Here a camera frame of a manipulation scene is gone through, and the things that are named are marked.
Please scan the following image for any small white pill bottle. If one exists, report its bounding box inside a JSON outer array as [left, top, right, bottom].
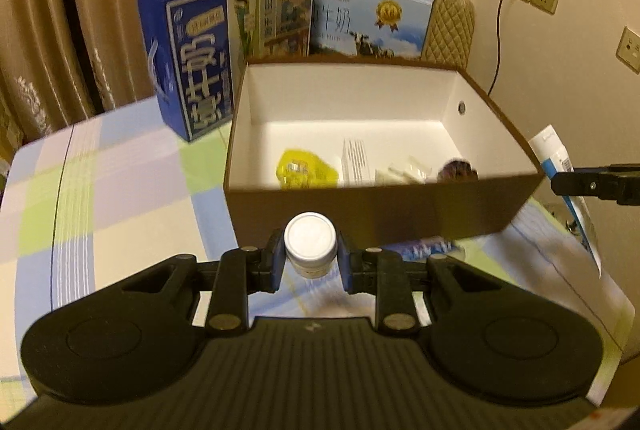
[[284, 212, 337, 280]]

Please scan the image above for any white hair claw clip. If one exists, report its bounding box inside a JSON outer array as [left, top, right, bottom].
[[374, 157, 432, 185]]

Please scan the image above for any yellow snack packet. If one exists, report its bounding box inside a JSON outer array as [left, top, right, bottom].
[[276, 150, 338, 190]]

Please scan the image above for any brown hair scrunchie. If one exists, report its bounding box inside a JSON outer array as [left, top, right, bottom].
[[437, 159, 478, 182]]

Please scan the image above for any clear dental floss box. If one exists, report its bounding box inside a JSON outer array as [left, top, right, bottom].
[[384, 237, 465, 262]]

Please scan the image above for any white cream tube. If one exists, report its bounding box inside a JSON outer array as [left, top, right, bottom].
[[529, 124, 602, 276]]

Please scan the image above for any brown cardboard storage box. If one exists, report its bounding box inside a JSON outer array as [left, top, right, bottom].
[[224, 56, 544, 247]]

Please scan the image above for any plaid tablecloth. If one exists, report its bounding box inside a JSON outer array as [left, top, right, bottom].
[[1, 99, 636, 418]]

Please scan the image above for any dark blue milk carton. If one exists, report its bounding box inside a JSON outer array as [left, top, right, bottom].
[[138, 0, 312, 142]]

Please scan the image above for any light blue milk carton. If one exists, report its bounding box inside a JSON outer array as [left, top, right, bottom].
[[310, 0, 436, 60]]

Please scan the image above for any beige wall switch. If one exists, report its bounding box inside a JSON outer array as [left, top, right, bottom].
[[616, 27, 640, 74]]

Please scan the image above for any black power cable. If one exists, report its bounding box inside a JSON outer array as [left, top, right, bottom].
[[487, 0, 522, 98]]

